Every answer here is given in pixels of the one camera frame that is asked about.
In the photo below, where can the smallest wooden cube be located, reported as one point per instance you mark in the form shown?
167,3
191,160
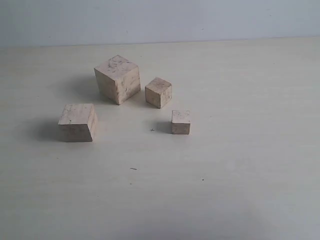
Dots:
180,122

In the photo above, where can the third largest wooden cube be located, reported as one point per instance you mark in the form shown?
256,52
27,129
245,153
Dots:
158,92

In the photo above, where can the second largest wooden cube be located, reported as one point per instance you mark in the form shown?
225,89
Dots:
78,122

